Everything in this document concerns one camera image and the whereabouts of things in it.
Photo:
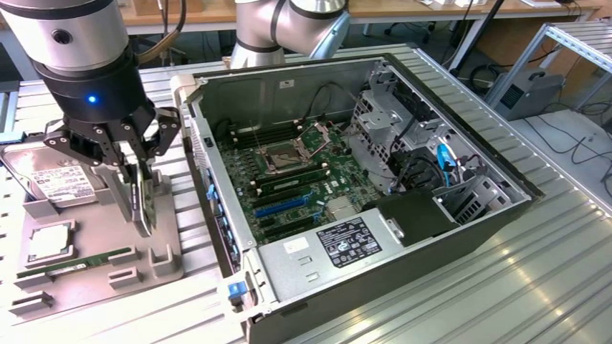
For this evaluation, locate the metal socket cover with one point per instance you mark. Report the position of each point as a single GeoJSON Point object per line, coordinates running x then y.
{"type": "Point", "coordinates": [301, 147]}

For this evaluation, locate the black plastic air shroud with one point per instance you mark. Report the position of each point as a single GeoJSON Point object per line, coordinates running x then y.
{"type": "Point", "coordinates": [416, 218]}

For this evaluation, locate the silver drive cage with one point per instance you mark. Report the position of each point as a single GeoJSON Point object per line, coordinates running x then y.
{"type": "Point", "coordinates": [377, 143]}

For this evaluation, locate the green motherboard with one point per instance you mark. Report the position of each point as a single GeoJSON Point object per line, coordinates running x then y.
{"type": "Point", "coordinates": [239, 168]}

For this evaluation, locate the blue expansion slot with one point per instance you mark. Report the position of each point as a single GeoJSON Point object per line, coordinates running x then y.
{"type": "Point", "coordinates": [281, 209]}

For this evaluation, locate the silver hard disk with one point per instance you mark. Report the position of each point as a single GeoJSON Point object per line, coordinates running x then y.
{"type": "Point", "coordinates": [57, 182]}

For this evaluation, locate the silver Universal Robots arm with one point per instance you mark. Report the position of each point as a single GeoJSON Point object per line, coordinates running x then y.
{"type": "Point", "coordinates": [72, 32]}

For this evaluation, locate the perforated metal disk bay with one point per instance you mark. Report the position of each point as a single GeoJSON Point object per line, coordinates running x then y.
{"type": "Point", "coordinates": [473, 204]}

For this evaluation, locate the black expansion slot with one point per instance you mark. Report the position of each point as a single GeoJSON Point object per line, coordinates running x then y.
{"type": "Point", "coordinates": [291, 229]}
{"type": "Point", "coordinates": [277, 199]}

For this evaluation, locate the blue disk carrier bracket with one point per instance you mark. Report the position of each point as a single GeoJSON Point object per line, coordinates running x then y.
{"type": "Point", "coordinates": [12, 138]}

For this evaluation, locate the open black PC case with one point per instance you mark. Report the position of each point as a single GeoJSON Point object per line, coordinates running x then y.
{"type": "Point", "coordinates": [407, 272]}

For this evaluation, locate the silver chipset heatsink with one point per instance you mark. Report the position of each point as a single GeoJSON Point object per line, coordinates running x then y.
{"type": "Point", "coordinates": [341, 208]}

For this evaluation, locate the grey parts rack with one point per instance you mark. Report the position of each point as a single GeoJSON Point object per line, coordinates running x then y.
{"type": "Point", "coordinates": [95, 243]}

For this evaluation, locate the wooden desk white frame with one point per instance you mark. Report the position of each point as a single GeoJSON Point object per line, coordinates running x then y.
{"type": "Point", "coordinates": [209, 14]}
{"type": "Point", "coordinates": [429, 12]}

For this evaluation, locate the black office chair base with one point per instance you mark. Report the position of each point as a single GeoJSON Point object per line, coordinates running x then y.
{"type": "Point", "coordinates": [407, 26]}

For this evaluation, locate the black graphics card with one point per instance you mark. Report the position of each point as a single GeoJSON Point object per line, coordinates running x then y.
{"type": "Point", "coordinates": [143, 208]}

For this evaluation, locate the thin socket locking lever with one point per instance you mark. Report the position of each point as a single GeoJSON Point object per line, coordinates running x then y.
{"type": "Point", "coordinates": [256, 134]}

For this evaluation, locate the silver power supply unit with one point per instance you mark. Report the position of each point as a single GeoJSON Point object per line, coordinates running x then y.
{"type": "Point", "coordinates": [296, 272]}

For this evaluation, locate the black slanted pole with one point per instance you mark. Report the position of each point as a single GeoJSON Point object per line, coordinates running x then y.
{"type": "Point", "coordinates": [492, 9]}

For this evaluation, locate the aluminium slat side table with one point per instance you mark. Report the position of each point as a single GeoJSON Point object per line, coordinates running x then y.
{"type": "Point", "coordinates": [573, 36]}

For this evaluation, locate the green RAM stick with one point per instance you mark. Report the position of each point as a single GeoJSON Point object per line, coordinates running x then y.
{"type": "Point", "coordinates": [67, 268]}
{"type": "Point", "coordinates": [291, 184]}

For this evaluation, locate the silver CPU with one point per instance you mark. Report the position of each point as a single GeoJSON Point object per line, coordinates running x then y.
{"type": "Point", "coordinates": [48, 242]}

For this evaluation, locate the CPU socket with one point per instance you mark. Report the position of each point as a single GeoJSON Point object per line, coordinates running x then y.
{"type": "Point", "coordinates": [281, 157]}

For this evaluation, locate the blue case latch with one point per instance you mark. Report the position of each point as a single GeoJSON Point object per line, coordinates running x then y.
{"type": "Point", "coordinates": [236, 290]}

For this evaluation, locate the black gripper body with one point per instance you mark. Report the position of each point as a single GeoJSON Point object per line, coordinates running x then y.
{"type": "Point", "coordinates": [100, 93]}

